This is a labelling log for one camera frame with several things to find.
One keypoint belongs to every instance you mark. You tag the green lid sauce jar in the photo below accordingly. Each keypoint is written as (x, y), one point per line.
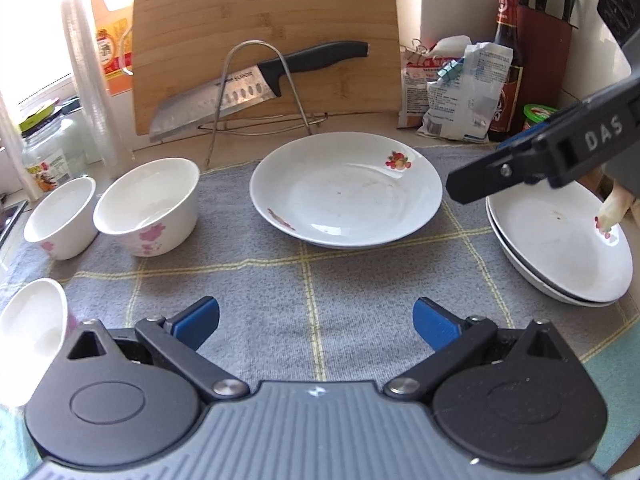
(537, 115)

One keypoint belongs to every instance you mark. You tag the dark sauce bottle red label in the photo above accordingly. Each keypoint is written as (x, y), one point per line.
(507, 105)

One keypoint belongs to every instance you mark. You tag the white bowl pink flowers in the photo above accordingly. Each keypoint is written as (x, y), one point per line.
(60, 210)
(30, 330)
(145, 195)

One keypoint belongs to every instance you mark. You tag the large yellow plastic jug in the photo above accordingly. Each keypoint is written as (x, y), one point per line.
(110, 35)

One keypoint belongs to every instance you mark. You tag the bamboo cutting board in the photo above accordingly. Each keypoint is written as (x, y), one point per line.
(250, 20)

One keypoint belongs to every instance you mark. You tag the tall cling film roll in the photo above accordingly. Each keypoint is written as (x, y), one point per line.
(90, 90)

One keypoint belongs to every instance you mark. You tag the white crumpled bag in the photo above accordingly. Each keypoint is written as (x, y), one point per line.
(452, 45)

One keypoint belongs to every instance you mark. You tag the white blue food packet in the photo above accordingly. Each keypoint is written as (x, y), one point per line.
(465, 95)

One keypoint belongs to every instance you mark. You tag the dark red knife block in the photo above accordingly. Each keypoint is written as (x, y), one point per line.
(545, 60)

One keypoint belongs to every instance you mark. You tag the glass jar yellow green lid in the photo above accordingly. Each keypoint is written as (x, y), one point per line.
(50, 155)

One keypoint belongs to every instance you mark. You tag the black binder clip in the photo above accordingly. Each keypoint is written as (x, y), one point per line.
(417, 49)

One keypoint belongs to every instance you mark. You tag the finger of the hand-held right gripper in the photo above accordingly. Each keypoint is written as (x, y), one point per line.
(490, 180)
(520, 139)

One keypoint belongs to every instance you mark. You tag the orange white food packet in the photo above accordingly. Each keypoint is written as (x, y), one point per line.
(415, 90)

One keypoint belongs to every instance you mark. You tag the white plate fruit print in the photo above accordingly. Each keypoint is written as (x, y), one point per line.
(510, 262)
(555, 250)
(345, 195)

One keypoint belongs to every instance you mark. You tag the person's right hand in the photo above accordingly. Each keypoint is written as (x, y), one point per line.
(612, 210)

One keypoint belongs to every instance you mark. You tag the grey blue checked towel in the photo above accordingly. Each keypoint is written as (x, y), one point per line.
(350, 300)

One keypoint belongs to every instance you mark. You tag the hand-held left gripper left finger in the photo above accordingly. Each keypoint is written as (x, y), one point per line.
(197, 317)

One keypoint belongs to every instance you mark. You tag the steel sink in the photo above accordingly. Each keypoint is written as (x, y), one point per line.
(7, 220)

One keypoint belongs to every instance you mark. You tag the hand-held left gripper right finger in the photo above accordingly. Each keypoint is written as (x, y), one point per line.
(435, 322)

